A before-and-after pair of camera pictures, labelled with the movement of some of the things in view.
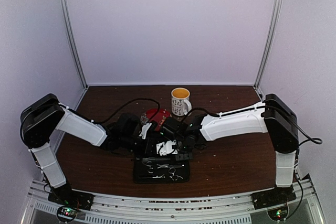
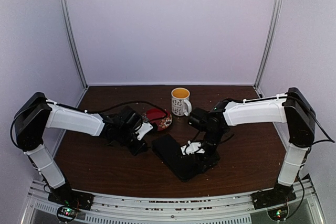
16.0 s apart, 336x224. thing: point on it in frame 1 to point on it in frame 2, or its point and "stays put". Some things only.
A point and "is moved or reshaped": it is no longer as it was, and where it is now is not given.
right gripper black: (187, 156) to (211, 159)
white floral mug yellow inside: (181, 104) stays put
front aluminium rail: (302, 208) stays put
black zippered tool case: (157, 169) is moved or reshaped
